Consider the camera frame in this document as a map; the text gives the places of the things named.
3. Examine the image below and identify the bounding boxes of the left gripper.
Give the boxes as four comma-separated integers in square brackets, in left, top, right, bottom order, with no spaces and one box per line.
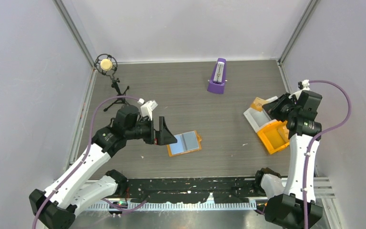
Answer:
[125,116,177,146]

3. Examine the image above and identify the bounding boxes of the gold card with stripe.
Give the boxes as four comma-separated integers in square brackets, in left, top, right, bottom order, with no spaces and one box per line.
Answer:
[250,97,269,112]

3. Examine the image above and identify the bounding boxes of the orange leather card holder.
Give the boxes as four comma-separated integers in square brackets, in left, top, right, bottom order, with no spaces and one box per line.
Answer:
[167,130,202,157]

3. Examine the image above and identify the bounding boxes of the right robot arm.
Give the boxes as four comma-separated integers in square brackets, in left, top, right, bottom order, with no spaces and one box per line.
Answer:
[253,90,323,229]

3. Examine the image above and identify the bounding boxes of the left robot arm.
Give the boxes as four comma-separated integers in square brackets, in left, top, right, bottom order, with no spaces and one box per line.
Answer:
[29,104,177,229]

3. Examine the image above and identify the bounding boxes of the white plastic bin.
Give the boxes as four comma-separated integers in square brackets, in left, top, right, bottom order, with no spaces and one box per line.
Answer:
[243,96,278,133]

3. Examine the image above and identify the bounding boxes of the orange plastic bin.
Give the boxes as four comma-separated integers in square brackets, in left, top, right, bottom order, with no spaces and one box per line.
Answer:
[256,120,290,155]

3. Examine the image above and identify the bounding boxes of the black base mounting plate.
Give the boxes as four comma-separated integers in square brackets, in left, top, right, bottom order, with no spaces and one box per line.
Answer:
[108,177,265,204]

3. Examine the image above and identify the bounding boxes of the purple metronome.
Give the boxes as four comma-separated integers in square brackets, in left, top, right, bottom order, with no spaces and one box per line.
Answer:
[207,58,227,94]

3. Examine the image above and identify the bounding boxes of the microphone on black tripod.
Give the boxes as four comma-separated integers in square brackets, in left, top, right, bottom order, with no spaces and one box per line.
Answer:
[94,53,130,96]

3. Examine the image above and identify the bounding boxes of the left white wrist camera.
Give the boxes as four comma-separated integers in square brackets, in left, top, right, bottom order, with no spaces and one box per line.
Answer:
[137,98,158,121]

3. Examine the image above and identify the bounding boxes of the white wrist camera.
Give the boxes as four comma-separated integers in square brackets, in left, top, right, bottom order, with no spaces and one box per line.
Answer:
[137,98,158,121]
[289,80,311,100]

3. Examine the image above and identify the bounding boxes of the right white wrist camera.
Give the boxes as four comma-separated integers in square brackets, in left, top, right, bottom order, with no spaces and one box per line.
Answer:
[289,80,311,100]

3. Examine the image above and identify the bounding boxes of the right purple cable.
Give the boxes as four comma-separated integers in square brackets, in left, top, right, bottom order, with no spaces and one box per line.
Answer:
[301,80,352,229]

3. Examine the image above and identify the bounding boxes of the purple cable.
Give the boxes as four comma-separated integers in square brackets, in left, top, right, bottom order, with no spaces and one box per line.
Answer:
[301,80,352,229]
[31,95,151,229]

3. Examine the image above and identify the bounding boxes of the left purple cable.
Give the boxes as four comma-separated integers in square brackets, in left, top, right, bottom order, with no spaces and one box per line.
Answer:
[31,95,151,229]

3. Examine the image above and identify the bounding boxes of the aluminium frame rail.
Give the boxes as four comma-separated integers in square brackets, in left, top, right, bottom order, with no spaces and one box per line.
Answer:
[314,177,335,199]

